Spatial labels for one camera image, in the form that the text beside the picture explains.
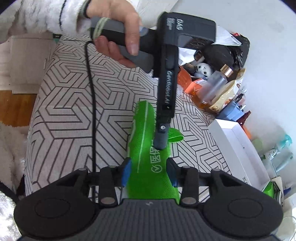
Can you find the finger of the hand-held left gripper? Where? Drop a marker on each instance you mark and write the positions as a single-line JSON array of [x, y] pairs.
[[160, 139]]

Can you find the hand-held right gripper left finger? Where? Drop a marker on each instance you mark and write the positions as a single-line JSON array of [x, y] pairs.
[[126, 171]]

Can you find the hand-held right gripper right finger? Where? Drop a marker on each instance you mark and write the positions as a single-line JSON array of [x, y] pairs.
[[172, 171]]

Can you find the green shopping bag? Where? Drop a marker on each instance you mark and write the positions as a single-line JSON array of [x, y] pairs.
[[148, 176]]

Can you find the person's left forearm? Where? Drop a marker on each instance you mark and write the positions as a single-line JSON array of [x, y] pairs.
[[41, 16]]

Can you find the black plastic bag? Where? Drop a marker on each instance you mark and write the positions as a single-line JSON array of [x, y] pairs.
[[219, 54]]

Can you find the person's left hand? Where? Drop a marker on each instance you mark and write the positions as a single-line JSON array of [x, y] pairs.
[[115, 10]]

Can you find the orange cardboard box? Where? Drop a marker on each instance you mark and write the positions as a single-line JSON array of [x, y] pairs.
[[185, 81]]

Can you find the panda plush toy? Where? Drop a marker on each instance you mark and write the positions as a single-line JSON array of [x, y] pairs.
[[204, 69]]

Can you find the frosted bottle with gold cap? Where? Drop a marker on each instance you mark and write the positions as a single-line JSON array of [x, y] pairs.
[[215, 85]]

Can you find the flat white box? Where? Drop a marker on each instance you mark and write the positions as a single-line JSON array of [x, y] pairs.
[[231, 139]]

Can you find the blue pouch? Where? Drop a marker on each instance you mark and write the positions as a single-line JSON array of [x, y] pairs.
[[231, 112]]

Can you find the brown dropper bottle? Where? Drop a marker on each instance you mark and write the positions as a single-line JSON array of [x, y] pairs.
[[246, 117]]

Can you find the green white packet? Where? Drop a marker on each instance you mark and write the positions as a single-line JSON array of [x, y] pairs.
[[274, 190]]

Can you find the pale slim bottle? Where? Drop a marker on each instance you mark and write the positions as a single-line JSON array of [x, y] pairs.
[[282, 162]]

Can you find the teal spray bottle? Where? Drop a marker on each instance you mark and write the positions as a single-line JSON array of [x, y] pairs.
[[285, 140]]

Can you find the person's white fluffy clothing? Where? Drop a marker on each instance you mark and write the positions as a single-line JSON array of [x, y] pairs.
[[9, 150]]

